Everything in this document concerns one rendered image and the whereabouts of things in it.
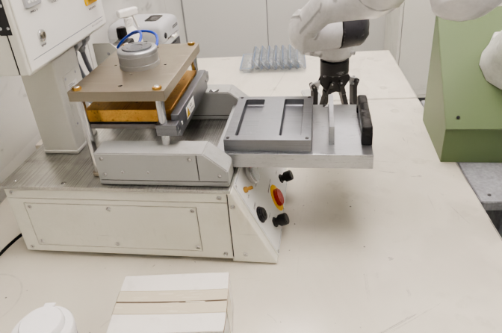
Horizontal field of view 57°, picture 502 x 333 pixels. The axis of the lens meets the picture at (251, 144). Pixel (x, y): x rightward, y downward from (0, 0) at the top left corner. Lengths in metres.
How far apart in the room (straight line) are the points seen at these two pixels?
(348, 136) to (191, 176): 0.31
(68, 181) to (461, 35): 1.02
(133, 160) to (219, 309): 0.31
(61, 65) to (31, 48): 0.15
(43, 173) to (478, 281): 0.86
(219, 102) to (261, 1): 2.35
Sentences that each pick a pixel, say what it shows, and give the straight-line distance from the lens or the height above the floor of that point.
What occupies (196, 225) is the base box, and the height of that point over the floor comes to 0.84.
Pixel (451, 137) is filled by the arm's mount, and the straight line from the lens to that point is 1.27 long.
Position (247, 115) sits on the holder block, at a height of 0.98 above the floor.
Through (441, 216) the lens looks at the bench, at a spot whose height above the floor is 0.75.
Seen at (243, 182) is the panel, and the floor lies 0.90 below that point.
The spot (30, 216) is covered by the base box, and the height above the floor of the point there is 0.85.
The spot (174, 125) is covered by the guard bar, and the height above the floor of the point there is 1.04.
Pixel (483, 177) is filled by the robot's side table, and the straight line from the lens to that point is 1.27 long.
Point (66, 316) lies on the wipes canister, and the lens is 0.76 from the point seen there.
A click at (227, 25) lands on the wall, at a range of 3.46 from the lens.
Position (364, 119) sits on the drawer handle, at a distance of 0.91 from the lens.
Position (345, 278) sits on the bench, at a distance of 0.93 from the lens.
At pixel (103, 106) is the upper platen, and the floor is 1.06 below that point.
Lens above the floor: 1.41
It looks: 29 degrees down
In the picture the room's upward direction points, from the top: 4 degrees counter-clockwise
